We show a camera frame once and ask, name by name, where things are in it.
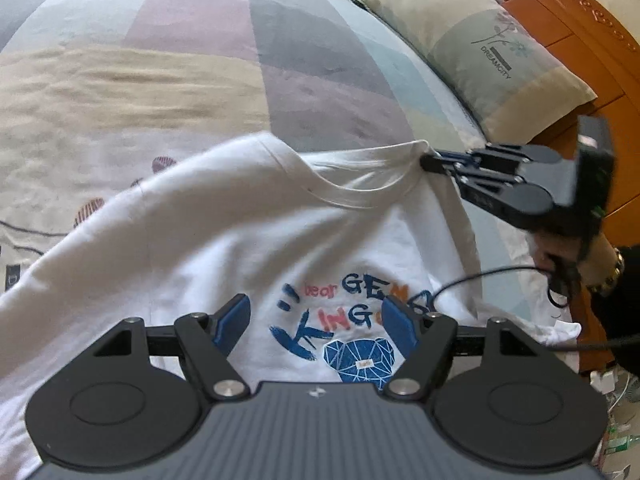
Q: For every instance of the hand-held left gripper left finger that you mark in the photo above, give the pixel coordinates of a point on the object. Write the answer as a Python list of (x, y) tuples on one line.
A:
[(232, 320)]

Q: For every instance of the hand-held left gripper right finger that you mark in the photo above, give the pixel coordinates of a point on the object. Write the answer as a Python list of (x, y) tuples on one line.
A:
[(400, 325)]

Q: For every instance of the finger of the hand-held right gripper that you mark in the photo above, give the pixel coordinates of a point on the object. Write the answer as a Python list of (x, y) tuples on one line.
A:
[(450, 161), (487, 187)]

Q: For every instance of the white printed t-shirt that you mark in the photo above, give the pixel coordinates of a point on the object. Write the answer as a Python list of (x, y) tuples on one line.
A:
[(225, 240)]

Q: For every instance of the person's right forearm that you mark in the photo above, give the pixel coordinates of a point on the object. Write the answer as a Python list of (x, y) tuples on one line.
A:
[(627, 315)]

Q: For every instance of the person's right hand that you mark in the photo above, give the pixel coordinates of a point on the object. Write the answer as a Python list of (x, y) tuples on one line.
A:
[(555, 260)]

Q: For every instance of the gold wristwatch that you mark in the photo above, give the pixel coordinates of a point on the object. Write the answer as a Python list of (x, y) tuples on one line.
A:
[(612, 272)]

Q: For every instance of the pale green pillow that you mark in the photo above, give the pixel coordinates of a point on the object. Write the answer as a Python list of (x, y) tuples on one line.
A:
[(490, 55)]

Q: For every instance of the wooden headboard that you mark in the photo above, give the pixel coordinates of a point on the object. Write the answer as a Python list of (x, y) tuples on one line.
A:
[(590, 35)]

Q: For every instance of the white and green clutter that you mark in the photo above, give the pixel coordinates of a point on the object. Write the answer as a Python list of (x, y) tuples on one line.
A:
[(622, 420)]

